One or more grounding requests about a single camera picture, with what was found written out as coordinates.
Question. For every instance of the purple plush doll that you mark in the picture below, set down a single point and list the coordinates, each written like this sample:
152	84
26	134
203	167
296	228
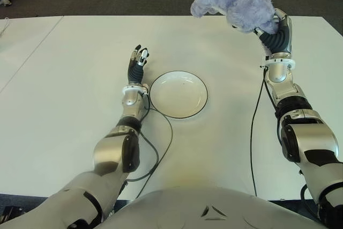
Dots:
241	1

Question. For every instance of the white sneaker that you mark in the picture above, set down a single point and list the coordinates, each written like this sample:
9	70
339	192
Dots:
5	1

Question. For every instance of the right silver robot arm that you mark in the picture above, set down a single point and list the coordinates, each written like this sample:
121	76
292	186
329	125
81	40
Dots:
305	132

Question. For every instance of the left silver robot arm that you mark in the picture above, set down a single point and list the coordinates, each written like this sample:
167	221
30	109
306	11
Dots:
112	154

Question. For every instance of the white plate with black rim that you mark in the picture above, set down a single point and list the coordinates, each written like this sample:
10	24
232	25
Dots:
178	95

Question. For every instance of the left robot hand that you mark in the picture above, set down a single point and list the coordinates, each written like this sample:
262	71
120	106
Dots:
136	72

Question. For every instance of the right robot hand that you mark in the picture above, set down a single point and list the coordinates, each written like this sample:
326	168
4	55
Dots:
280	40

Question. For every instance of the grey robot torso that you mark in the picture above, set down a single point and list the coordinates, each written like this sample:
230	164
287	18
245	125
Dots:
214	210

